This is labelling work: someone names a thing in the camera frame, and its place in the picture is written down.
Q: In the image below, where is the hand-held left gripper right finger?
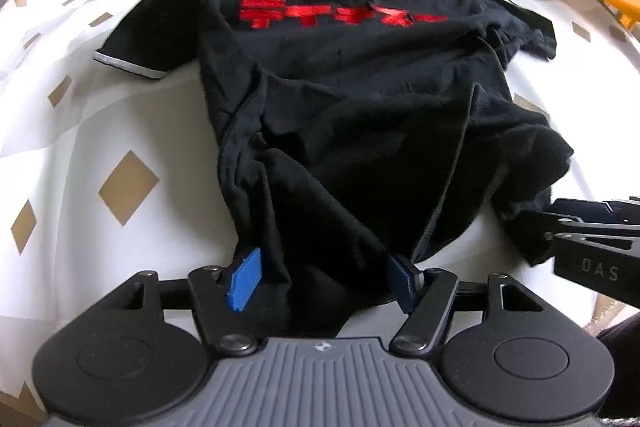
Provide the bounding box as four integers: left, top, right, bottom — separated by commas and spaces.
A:
385, 253, 547, 355

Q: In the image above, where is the grey white checkered tablecloth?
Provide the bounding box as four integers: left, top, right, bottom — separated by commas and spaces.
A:
0, 0, 640, 427

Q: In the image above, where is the black t-shirt with red print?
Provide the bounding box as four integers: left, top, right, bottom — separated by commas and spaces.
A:
92, 0, 576, 338

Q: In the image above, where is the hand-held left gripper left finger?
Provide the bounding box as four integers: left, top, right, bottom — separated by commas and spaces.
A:
101, 247, 263, 354

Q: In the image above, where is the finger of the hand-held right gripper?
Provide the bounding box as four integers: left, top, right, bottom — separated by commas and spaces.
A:
542, 195, 640, 226
544, 230, 640, 310

